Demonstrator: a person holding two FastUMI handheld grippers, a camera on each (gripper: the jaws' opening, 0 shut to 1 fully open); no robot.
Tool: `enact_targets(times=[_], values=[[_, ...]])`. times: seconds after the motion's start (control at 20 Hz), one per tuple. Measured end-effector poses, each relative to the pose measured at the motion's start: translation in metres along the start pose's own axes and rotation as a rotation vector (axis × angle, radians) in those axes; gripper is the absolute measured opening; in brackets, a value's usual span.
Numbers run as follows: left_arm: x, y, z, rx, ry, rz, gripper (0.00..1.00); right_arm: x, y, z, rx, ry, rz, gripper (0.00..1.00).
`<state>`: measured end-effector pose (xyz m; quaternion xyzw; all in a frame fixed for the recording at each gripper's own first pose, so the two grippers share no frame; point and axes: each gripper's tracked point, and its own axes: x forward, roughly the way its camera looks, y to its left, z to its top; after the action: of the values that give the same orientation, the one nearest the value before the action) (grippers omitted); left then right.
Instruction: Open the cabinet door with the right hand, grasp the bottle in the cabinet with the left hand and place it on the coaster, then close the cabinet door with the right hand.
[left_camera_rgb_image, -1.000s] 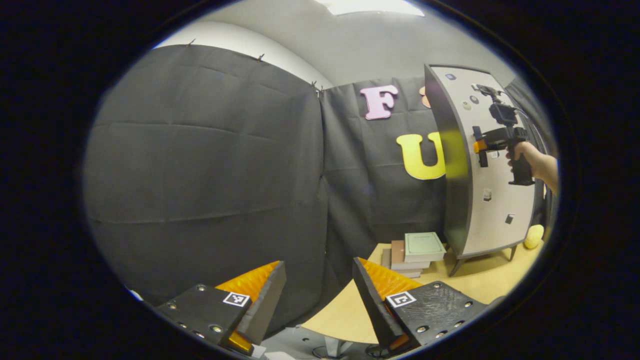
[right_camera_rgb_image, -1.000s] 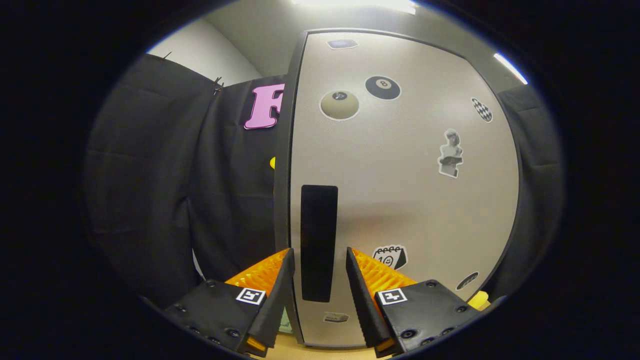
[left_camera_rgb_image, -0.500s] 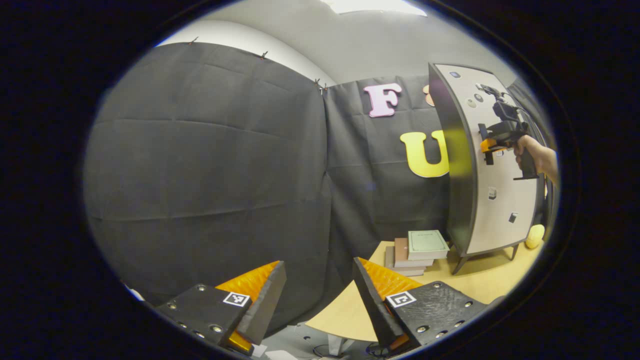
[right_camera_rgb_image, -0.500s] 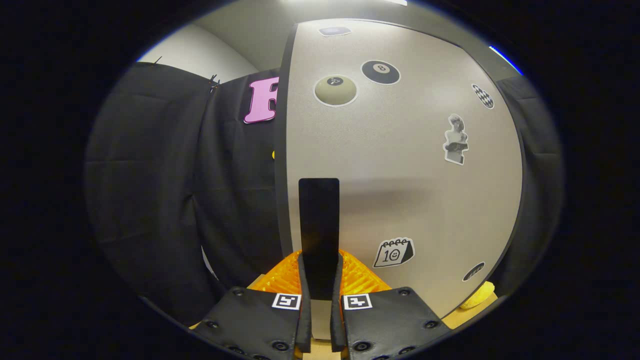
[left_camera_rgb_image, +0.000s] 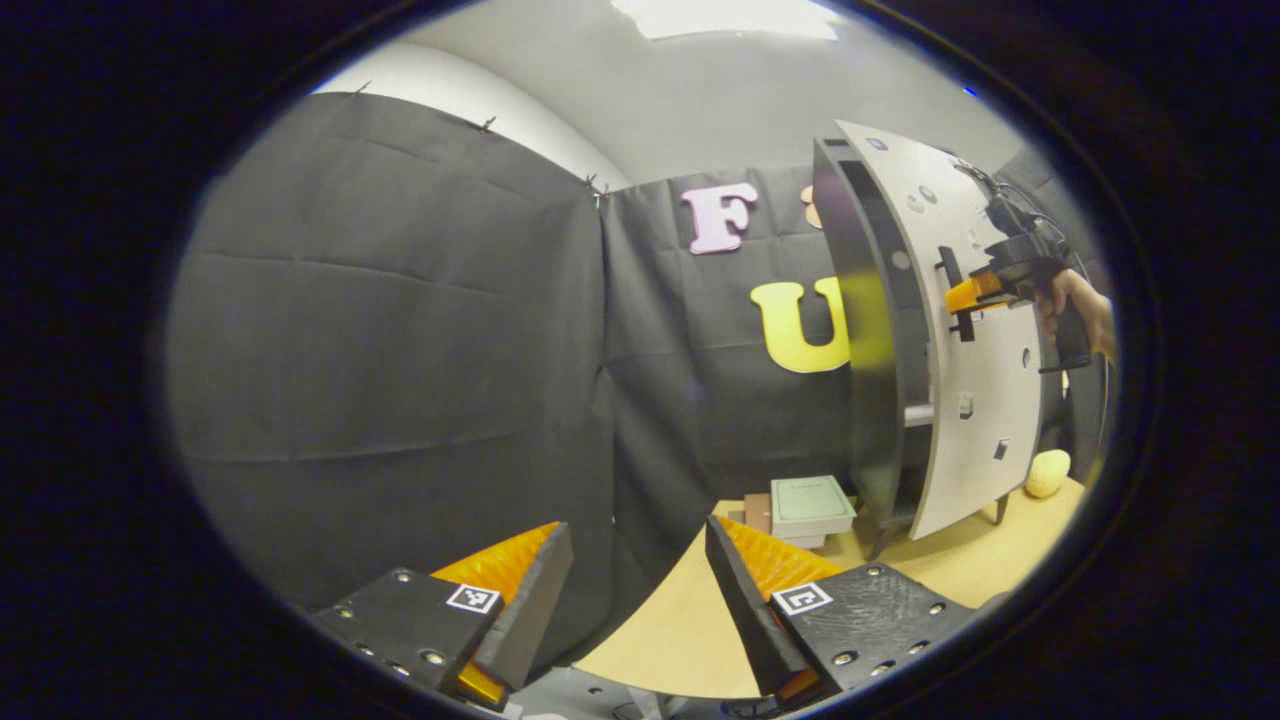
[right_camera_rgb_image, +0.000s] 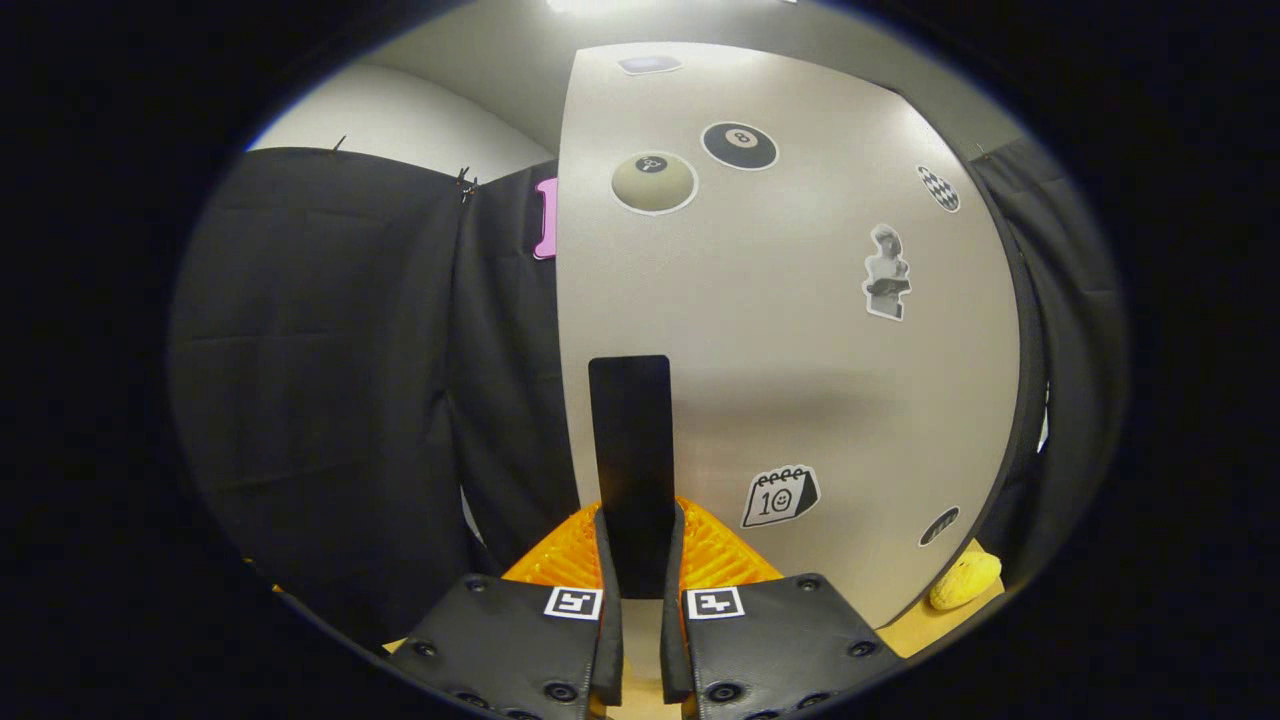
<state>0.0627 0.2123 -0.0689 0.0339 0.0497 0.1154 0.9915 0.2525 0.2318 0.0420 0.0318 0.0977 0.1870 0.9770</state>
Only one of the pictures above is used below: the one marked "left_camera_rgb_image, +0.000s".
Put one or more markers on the white cabinet shelf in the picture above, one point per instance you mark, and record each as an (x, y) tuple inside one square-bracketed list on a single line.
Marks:
[(918, 414)]

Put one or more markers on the large ceiling light panel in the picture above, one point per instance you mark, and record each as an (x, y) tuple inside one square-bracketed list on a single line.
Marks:
[(725, 15)]

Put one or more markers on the grey cabinet door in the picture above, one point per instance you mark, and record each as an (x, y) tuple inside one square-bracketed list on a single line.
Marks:
[(985, 400)]

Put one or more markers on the black backdrop cloth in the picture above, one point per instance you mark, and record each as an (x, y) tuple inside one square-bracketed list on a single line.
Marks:
[(380, 330)]

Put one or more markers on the cream round object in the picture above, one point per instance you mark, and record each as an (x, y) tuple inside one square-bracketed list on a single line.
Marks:
[(1047, 473)]

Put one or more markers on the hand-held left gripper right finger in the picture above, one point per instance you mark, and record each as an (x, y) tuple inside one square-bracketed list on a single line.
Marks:
[(745, 610)]

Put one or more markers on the brown book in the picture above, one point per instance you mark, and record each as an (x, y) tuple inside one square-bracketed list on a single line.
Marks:
[(757, 512)]

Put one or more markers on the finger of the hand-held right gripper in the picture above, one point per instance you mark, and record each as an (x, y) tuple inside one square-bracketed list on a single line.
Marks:
[(975, 292)]

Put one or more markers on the dark grey cabinet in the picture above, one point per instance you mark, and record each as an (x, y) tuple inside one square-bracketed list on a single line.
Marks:
[(870, 400)]

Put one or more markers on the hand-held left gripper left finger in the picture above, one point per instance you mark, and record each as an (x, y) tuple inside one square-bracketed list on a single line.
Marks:
[(535, 610)]

